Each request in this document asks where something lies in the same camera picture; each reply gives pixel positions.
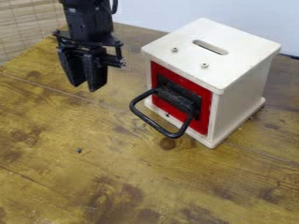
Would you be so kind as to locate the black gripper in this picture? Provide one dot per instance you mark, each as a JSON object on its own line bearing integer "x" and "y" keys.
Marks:
{"x": 96, "y": 72}

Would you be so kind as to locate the white wooden box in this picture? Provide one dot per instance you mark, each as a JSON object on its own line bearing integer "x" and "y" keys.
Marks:
{"x": 222, "y": 63}

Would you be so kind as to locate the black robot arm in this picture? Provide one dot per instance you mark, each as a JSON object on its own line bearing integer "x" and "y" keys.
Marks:
{"x": 90, "y": 23}

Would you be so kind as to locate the red drawer front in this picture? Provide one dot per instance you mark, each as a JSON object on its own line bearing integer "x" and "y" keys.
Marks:
{"x": 180, "y": 96}

